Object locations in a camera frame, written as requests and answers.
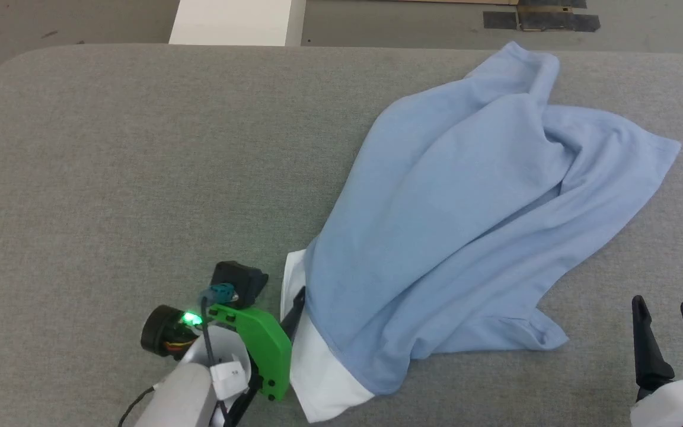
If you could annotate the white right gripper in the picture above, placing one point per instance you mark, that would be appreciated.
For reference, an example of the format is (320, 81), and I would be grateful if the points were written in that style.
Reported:
(679, 403)

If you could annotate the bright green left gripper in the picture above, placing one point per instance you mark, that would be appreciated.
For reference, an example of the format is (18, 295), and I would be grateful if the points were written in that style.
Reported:
(267, 350)

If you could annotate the light blue sweatshirt white hem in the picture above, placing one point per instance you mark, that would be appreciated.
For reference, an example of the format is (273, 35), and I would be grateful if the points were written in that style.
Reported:
(466, 207)

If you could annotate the black round wrist motor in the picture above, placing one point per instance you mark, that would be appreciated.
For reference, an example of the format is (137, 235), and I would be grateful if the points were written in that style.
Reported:
(160, 335)

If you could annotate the grey fabric sofa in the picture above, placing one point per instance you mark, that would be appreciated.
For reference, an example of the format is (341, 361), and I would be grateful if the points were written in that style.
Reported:
(140, 178)

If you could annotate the white box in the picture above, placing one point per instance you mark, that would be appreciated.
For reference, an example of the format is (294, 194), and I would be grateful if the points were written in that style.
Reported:
(235, 21)

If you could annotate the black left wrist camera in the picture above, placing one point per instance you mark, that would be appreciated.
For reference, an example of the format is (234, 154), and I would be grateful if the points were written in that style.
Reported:
(241, 279)

